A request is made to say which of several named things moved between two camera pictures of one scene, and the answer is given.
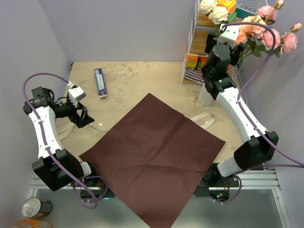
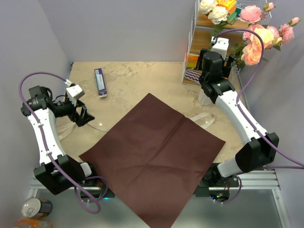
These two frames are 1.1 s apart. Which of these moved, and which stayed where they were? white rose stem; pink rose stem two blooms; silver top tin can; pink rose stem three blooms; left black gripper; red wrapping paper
Moved: pink rose stem three blooms; pink rose stem two blooms
Stayed: white rose stem; silver top tin can; left black gripper; red wrapping paper
